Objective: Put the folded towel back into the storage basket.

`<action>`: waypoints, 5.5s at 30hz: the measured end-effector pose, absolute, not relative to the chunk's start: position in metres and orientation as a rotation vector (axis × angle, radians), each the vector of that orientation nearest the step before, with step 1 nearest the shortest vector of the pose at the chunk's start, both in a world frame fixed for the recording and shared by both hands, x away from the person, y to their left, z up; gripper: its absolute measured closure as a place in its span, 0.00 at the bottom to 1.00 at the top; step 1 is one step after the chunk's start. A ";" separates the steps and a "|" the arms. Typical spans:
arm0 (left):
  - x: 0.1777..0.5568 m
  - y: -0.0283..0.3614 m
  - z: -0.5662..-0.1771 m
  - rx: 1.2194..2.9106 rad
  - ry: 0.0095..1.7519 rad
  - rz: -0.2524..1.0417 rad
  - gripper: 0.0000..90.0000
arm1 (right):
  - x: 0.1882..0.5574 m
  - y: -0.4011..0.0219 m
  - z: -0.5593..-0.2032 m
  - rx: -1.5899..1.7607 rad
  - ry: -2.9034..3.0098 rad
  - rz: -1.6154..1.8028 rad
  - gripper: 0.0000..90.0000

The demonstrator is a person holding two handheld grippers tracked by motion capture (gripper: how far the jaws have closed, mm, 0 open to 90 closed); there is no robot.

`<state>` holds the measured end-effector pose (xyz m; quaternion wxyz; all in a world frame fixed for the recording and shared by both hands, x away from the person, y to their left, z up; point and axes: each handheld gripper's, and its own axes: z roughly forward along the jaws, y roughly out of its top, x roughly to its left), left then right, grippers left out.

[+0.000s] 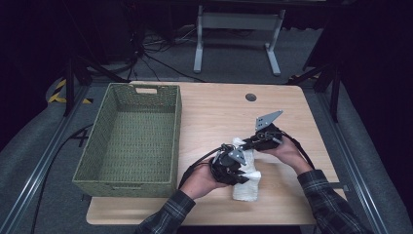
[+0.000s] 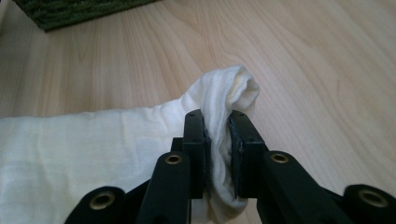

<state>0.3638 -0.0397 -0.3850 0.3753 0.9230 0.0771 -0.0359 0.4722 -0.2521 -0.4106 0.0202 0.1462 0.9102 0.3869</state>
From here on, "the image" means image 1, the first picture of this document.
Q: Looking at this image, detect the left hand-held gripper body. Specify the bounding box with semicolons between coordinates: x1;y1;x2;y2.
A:
209;144;248;186

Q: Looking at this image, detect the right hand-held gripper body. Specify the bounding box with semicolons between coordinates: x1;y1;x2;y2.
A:
251;109;284;152

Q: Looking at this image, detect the white towel with brown bears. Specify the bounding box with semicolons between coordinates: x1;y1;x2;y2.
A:
231;136;263;203

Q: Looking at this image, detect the green woven basket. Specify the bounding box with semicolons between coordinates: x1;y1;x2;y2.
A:
71;82;183;199

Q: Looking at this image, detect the person's right hand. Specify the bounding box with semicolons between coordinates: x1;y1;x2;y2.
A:
260;136;313;176

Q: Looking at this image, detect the person's left hand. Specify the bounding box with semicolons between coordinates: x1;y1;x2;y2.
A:
179;162;229;200

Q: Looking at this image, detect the black metal stand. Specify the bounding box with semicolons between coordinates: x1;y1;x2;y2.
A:
285;61;343;124
62;55;131;118

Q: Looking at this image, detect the yellow and black floor tape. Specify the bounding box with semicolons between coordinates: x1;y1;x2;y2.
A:
47;78;94;105

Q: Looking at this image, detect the left hand-held gripper cable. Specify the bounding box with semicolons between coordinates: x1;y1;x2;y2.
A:
177;145;228;190

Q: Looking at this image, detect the hand-held gripper cable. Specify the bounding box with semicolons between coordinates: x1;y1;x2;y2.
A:
177;145;228;190
281;131;317;171

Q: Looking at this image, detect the right hand-held gripper cable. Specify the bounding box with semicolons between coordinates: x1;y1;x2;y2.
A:
281;131;317;171

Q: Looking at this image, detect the grey table edge bracket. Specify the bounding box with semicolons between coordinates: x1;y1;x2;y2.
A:
330;183;351;193

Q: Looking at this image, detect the aluminium floor rail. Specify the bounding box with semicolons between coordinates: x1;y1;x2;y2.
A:
0;85;95;234
316;87;391;234

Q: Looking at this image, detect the grey metal desk frame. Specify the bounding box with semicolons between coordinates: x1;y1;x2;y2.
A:
193;4;286;77

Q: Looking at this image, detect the bundle of black cables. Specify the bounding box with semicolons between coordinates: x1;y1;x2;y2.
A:
128;23;207;84

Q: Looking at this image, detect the black floor cable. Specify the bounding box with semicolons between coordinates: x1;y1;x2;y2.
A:
30;123;95;234

